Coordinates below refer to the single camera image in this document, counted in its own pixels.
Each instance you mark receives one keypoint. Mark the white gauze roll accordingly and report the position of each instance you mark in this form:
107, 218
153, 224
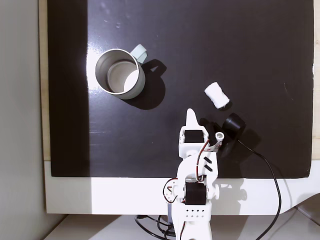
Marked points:
216, 94

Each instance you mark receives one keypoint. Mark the black table mat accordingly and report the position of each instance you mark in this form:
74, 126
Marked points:
200, 50

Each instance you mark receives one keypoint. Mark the pale green steel mug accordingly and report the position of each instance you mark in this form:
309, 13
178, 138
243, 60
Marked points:
137, 82

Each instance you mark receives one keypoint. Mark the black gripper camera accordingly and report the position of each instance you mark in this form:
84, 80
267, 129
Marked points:
233, 123

